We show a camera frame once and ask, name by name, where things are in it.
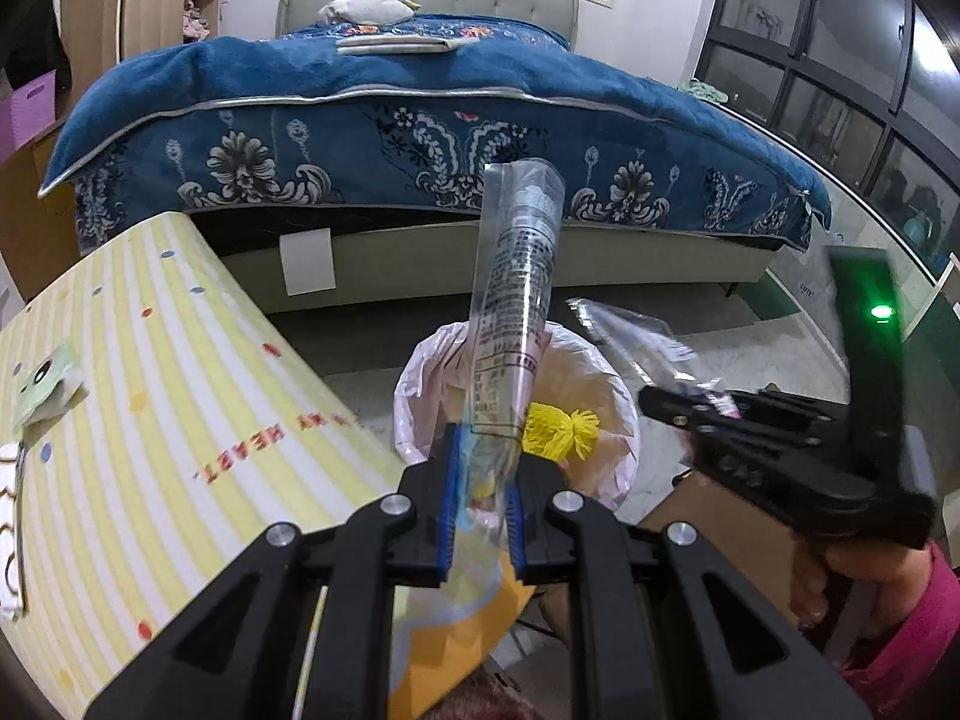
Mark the black framed window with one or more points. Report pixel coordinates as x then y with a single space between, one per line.
825 52

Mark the cardboard box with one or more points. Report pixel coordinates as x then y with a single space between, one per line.
720 540

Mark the bin with pink bag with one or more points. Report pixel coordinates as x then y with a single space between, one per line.
600 390

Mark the grey pillow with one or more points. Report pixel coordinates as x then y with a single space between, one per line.
367 7

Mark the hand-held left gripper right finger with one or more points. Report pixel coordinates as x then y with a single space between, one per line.
514 532

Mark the green paper card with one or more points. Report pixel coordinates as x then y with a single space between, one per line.
49 390

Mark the green cloth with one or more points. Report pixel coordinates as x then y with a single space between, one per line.
705 90

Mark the white paper tag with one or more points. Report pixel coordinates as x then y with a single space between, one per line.
307 262

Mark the folded cloth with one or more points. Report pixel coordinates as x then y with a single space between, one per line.
397 43

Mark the grey upholstered bed frame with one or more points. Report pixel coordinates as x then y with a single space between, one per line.
525 270

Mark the yellow yarn bundle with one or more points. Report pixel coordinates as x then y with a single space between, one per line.
555 427

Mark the white printed cloth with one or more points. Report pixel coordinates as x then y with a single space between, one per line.
11 532

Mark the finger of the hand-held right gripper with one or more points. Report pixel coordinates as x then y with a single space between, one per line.
750 469
667 405

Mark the wooden wardrobe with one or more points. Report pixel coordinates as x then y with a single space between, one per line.
112 0

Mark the clear printed plastic wrapper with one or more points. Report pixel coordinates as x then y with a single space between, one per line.
517 277

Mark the person's right hand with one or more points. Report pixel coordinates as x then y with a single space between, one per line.
810 585

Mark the pink storage box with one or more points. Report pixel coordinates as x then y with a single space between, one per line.
26 116

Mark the blue floral blanket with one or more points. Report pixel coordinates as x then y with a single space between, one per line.
300 90

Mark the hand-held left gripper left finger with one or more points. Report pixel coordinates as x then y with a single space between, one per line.
448 517

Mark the yellow striped tablecloth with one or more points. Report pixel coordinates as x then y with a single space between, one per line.
187 390

